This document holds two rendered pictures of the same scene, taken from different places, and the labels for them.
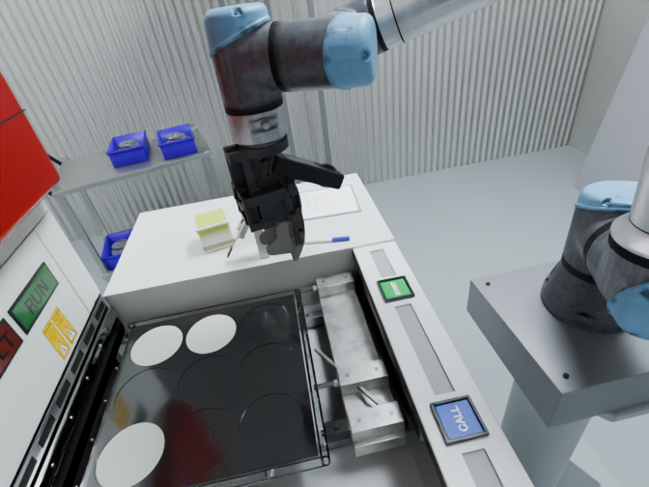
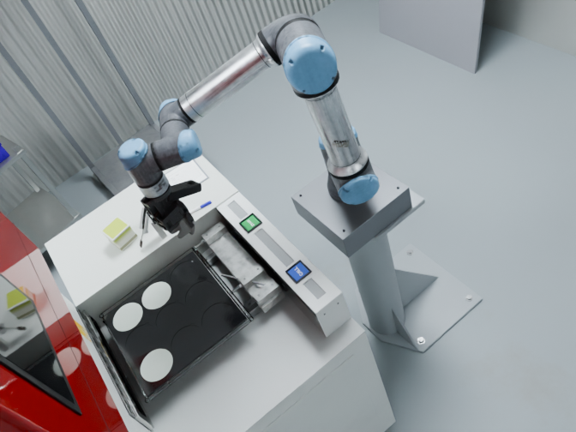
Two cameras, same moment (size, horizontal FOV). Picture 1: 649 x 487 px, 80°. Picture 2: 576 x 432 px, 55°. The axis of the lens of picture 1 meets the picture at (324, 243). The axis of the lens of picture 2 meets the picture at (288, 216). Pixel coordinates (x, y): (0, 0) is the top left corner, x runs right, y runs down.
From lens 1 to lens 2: 1.00 m
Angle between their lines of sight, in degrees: 16
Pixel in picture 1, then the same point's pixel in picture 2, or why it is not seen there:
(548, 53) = not seen: outside the picture
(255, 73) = (152, 171)
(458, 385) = (295, 257)
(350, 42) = (189, 148)
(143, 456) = (164, 362)
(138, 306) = (99, 303)
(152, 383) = (141, 334)
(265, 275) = (169, 248)
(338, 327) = (228, 257)
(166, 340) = (131, 312)
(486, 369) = not seen: hidden behind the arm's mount
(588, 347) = (352, 211)
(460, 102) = not seen: outside the picture
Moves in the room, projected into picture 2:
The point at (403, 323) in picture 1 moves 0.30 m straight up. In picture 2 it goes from (261, 240) to (227, 173)
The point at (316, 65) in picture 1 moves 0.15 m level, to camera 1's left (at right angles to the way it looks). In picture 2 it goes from (178, 160) to (124, 192)
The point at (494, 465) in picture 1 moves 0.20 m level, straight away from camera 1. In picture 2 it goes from (315, 281) to (322, 224)
